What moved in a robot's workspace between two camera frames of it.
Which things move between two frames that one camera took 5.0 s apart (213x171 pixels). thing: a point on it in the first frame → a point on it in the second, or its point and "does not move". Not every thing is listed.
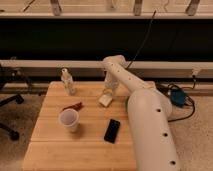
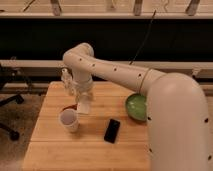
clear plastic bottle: (68, 82) does not move
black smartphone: (111, 132) does not move
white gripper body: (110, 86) → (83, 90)
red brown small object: (76, 107) does not move
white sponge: (105, 100) → (83, 107)
